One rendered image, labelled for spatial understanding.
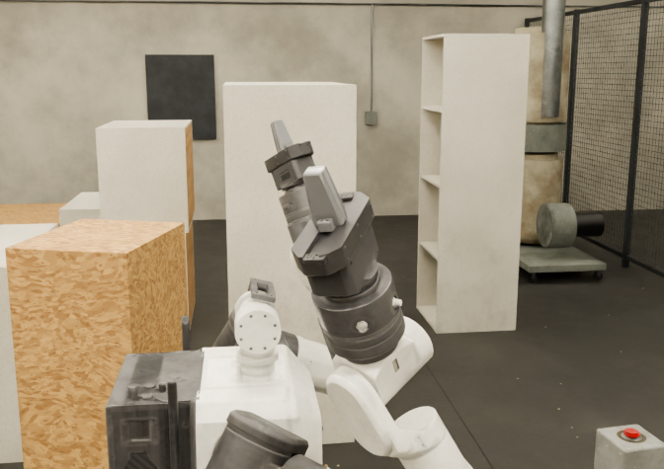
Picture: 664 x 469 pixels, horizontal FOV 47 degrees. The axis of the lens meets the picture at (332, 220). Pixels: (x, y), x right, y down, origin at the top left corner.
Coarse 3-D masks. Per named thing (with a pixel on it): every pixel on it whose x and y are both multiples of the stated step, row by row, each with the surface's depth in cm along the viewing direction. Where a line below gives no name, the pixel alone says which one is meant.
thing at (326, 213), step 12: (312, 180) 73; (324, 180) 73; (312, 192) 74; (324, 192) 74; (312, 204) 75; (324, 204) 74; (336, 204) 74; (312, 216) 76; (324, 216) 75; (336, 216) 75; (324, 228) 75
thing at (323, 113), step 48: (240, 96) 337; (288, 96) 340; (336, 96) 342; (240, 144) 341; (336, 144) 347; (240, 192) 345; (240, 240) 350; (288, 240) 352; (240, 288) 354; (288, 288) 357; (336, 432) 374
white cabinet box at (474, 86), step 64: (448, 64) 497; (512, 64) 502; (448, 128) 505; (512, 128) 510; (448, 192) 513; (512, 192) 519; (448, 256) 522; (512, 256) 528; (448, 320) 531; (512, 320) 537
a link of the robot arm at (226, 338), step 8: (224, 328) 135; (224, 336) 134; (232, 336) 132; (288, 336) 138; (216, 344) 135; (224, 344) 133; (232, 344) 132; (288, 344) 137; (296, 344) 138; (296, 352) 137
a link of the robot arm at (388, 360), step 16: (400, 320) 81; (384, 336) 79; (400, 336) 81; (416, 336) 86; (336, 352) 81; (352, 352) 79; (368, 352) 79; (384, 352) 80; (400, 352) 83; (416, 352) 85; (432, 352) 87; (336, 368) 85; (368, 368) 81; (384, 368) 81; (400, 368) 83; (416, 368) 86; (384, 384) 82; (400, 384) 84; (384, 400) 83
